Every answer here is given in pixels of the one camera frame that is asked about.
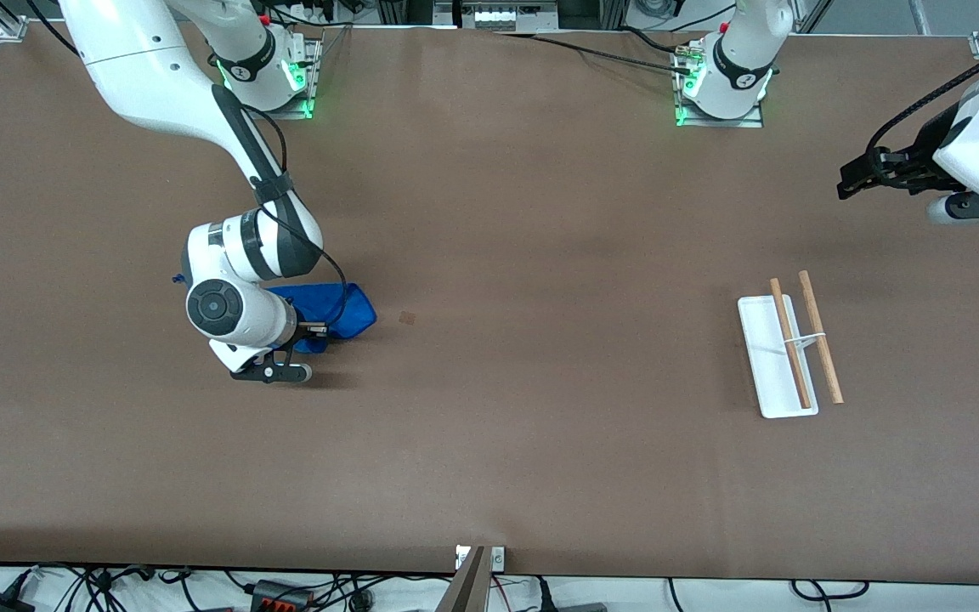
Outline silver pole bracket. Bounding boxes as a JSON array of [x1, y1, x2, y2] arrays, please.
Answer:
[[456, 545, 506, 573]]

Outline grey camera pole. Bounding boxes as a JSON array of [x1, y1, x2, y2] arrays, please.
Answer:
[[436, 546, 491, 612]]

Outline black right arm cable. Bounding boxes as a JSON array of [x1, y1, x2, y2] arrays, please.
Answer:
[[241, 104, 351, 332]]

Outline black power adapter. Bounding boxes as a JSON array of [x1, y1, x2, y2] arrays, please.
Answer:
[[0, 568, 38, 612]]

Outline blue towel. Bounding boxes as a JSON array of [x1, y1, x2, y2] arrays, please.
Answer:
[[170, 272, 378, 355]]

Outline looped black cable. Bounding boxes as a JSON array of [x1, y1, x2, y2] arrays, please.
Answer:
[[790, 579, 871, 602]]

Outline white rack with wooden rods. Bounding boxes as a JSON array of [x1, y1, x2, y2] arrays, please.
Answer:
[[737, 269, 846, 420]]

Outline black cable on table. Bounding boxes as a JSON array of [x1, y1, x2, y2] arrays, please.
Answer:
[[496, 31, 696, 77]]

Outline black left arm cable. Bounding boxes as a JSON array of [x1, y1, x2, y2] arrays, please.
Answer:
[[862, 32, 979, 167]]

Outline black power strip orange switches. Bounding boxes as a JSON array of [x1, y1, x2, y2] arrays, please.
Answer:
[[250, 579, 318, 612]]

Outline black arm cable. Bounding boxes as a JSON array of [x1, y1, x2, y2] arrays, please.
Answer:
[[862, 32, 979, 167], [241, 104, 351, 332]]

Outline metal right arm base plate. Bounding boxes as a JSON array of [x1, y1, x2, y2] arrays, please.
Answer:
[[239, 37, 323, 121]]

